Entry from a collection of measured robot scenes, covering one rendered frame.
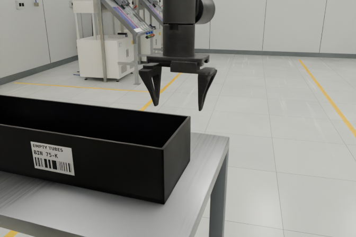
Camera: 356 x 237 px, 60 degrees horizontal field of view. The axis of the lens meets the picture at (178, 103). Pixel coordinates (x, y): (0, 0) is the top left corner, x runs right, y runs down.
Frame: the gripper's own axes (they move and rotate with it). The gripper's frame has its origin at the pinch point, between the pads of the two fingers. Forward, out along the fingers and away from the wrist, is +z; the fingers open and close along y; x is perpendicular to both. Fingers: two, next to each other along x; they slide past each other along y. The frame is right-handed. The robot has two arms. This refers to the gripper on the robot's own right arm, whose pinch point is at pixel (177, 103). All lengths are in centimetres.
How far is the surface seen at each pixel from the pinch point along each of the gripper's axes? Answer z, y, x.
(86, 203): 17.3, 13.6, 11.7
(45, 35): 21, 377, -394
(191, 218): 17.2, -5.9, 9.5
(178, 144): 8.5, -0.1, -0.2
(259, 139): 89, -6, -208
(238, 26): 8, 83, -666
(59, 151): 9.7, 21.6, 8.2
